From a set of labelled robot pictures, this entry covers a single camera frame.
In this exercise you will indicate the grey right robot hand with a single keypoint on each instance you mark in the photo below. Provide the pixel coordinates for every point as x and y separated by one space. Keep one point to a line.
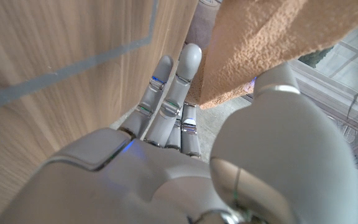
154 186

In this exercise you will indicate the printed window room backdrop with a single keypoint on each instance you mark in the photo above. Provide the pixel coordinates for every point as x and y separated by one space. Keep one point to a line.
346 77

